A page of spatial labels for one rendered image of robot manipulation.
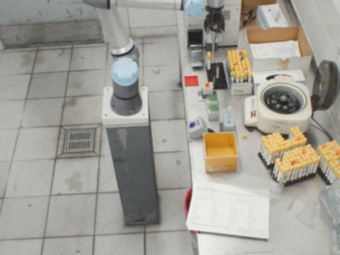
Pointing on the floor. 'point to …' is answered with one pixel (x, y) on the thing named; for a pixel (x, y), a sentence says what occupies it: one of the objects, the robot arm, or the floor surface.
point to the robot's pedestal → (135, 171)
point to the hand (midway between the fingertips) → (213, 39)
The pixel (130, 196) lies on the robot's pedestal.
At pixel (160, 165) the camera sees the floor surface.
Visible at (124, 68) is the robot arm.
